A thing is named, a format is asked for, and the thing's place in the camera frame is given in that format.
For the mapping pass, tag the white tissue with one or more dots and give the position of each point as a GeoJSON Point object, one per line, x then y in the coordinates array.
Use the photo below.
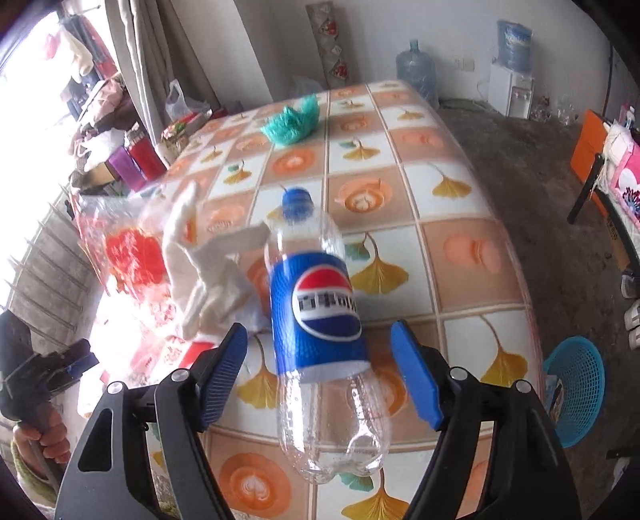
{"type": "Point", "coordinates": [210, 291]}

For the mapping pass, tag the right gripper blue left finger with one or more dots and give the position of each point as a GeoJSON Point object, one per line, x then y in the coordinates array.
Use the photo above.
{"type": "Point", "coordinates": [215, 373]}

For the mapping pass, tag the person's left hand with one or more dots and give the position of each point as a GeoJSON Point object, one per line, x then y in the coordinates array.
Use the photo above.
{"type": "Point", "coordinates": [53, 441]}

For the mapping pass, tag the tall patterned roll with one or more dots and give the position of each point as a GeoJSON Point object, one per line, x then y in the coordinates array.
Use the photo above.
{"type": "Point", "coordinates": [325, 29]}

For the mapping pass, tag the white plastic bag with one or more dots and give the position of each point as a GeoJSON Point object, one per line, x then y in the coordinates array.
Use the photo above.
{"type": "Point", "coordinates": [178, 105]}

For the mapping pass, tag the clear Pepsi plastic bottle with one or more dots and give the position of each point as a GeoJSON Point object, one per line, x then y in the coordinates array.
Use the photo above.
{"type": "Point", "coordinates": [332, 415]}

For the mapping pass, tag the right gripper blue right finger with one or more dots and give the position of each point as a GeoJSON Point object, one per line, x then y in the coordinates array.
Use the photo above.
{"type": "Point", "coordinates": [421, 369]}

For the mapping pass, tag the green plastic bag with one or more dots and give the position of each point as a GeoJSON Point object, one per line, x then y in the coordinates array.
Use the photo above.
{"type": "Point", "coordinates": [293, 125]}

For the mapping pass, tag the red thermos bottle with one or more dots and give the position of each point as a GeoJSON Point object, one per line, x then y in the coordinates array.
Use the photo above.
{"type": "Point", "coordinates": [142, 151]}

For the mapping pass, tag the red white snack bag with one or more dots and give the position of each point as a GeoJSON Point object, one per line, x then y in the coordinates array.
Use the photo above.
{"type": "Point", "coordinates": [138, 342]}

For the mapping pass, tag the cardboard box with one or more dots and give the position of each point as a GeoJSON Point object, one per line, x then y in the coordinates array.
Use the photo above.
{"type": "Point", "coordinates": [95, 177]}

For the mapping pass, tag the water jug on dispenser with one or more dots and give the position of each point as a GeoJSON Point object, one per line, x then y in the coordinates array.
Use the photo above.
{"type": "Point", "coordinates": [514, 46]}

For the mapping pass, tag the large blue water jug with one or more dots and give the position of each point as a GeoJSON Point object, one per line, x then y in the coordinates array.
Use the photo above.
{"type": "Point", "coordinates": [418, 70]}

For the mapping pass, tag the white water dispenser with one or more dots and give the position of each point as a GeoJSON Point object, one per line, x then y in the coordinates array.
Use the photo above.
{"type": "Point", "coordinates": [510, 93]}

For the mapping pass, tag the beige curtain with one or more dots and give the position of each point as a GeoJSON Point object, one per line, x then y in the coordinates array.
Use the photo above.
{"type": "Point", "coordinates": [152, 49]}

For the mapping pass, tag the white sneakers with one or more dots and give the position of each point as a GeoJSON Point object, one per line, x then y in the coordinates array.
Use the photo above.
{"type": "Point", "coordinates": [629, 287]}

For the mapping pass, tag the clear red printed plastic bag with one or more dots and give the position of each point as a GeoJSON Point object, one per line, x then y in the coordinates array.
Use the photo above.
{"type": "Point", "coordinates": [122, 238]}

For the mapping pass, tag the blue plastic waste basket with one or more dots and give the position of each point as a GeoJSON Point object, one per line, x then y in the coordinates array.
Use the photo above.
{"type": "Point", "coordinates": [575, 388]}

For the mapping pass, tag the green fluffy sleeve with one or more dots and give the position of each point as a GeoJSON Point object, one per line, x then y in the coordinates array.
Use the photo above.
{"type": "Point", "coordinates": [36, 488]}

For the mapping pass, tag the pink floral blanket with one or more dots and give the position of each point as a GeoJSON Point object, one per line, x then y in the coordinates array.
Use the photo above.
{"type": "Point", "coordinates": [623, 151]}

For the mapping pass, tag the purple plastic container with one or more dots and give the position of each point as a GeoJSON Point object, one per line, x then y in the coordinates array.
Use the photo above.
{"type": "Point", "coordinates": [127, 169]}

